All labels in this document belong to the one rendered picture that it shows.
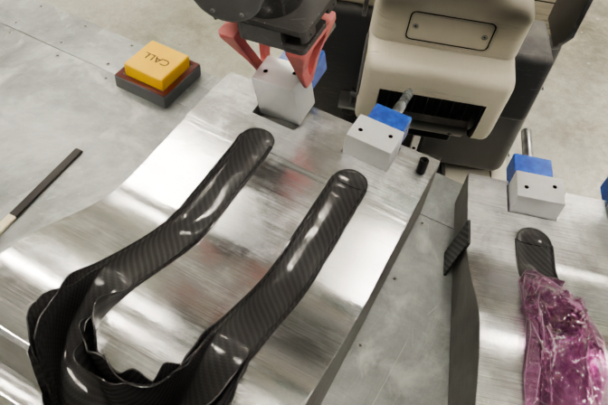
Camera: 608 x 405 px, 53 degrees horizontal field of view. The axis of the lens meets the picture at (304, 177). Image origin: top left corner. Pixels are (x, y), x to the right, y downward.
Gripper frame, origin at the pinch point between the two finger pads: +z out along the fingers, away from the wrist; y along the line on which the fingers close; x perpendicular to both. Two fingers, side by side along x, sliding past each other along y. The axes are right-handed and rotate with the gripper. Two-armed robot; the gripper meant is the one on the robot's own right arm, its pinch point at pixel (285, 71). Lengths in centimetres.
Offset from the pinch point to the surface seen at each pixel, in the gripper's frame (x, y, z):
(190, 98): 1.5, -17.0, 12.0
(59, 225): -25.7, -7.3, -2.5
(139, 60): 1.2, -23.4, 7.3
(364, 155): -3.3, 10.4, 5.2
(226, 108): -4.3, -5.5, 3.6
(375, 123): 0.0, 10.1, 3.7
